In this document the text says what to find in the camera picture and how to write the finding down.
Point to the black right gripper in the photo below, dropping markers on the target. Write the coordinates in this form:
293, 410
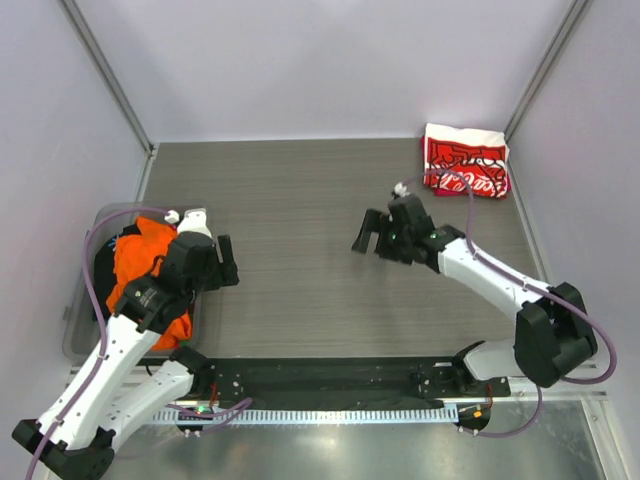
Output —
374, 221

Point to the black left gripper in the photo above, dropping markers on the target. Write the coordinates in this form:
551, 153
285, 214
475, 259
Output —
224, 273

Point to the white t-shirt with red print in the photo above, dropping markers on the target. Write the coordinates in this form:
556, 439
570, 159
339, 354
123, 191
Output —
479, 156

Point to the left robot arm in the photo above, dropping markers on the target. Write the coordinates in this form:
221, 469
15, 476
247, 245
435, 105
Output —
80, 434

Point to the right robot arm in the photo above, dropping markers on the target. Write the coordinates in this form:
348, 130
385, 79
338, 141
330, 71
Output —
551, 337

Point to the orange t-shirt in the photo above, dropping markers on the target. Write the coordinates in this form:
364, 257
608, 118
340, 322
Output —
138, 251

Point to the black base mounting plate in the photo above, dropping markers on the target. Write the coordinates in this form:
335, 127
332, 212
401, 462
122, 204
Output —
340, 384

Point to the folded magenta t-shirt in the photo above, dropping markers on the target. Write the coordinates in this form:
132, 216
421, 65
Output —
440, 191

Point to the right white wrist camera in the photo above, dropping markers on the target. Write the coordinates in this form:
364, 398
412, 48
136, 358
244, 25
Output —
400, 190

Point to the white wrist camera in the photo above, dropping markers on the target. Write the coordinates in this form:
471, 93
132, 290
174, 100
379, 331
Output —
192, 220
400, 190

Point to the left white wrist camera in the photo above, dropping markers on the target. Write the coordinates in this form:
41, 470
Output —
192, 220

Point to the aluminium front rail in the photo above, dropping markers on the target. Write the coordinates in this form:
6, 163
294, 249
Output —
520, 387

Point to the white slotted cable duct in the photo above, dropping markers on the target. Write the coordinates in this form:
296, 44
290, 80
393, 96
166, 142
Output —
447, 414

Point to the left aluminium frame post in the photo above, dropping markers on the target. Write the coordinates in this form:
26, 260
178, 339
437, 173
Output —
102, 65

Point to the aluminium frame post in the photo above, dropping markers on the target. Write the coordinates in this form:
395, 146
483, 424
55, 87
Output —
559, 40
102, 65

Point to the right aluminium frame post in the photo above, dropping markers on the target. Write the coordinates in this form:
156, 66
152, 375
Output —
559, 40

